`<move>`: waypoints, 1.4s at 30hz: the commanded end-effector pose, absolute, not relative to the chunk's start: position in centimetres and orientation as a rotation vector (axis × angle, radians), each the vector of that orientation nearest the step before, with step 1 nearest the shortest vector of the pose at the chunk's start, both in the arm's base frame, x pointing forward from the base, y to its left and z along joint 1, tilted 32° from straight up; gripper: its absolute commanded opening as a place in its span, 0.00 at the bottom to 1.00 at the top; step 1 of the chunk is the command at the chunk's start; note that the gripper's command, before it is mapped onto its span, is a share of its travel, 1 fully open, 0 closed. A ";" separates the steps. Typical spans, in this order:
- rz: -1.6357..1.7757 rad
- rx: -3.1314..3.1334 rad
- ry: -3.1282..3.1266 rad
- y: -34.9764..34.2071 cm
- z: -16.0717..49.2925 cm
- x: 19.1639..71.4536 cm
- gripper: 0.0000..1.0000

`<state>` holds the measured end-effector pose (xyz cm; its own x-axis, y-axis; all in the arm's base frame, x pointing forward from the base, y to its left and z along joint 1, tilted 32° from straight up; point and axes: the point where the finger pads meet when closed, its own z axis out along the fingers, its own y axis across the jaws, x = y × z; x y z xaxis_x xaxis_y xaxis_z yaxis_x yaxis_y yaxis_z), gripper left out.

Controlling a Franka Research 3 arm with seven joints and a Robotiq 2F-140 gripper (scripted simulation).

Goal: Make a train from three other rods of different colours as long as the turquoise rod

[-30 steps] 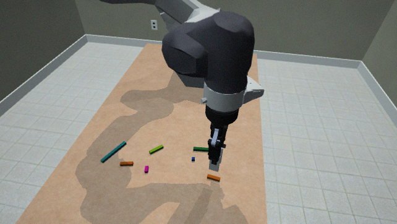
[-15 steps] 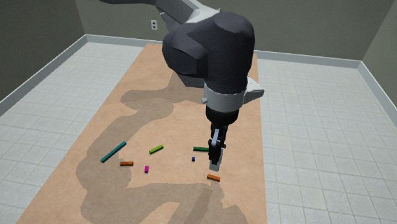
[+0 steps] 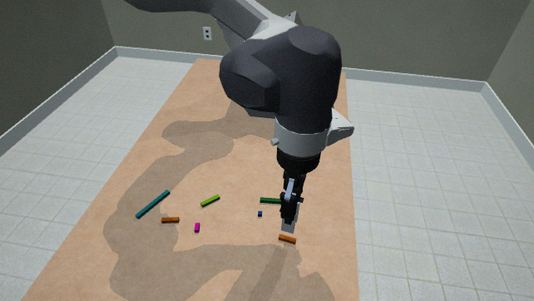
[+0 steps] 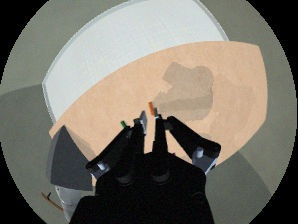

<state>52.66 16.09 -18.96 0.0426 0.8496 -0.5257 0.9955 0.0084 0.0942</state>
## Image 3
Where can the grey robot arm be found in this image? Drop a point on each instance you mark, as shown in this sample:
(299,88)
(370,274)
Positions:
(294,74)

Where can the orange rod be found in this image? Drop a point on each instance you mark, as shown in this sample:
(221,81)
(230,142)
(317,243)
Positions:
(168,220)
(287,239)

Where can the turquoise rod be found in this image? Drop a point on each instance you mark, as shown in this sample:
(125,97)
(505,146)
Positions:
(152,204)

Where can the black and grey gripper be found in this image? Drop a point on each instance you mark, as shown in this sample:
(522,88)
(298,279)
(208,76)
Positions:
(295,170)

